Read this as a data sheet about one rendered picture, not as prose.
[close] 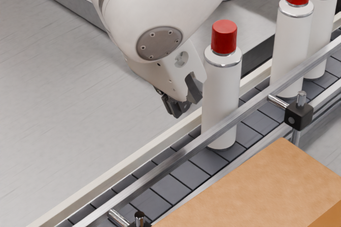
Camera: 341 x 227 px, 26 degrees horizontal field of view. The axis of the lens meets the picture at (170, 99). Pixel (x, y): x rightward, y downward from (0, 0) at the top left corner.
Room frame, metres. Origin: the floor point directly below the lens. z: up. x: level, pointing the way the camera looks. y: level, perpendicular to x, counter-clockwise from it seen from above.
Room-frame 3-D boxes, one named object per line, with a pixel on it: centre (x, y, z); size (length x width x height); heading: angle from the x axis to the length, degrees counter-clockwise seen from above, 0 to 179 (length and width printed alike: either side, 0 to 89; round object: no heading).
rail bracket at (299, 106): (0.77, -0.16, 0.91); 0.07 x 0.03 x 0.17; 45
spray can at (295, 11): (0.90, -0.18, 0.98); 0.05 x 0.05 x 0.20
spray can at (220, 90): (0.79, -0.07, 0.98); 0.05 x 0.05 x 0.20
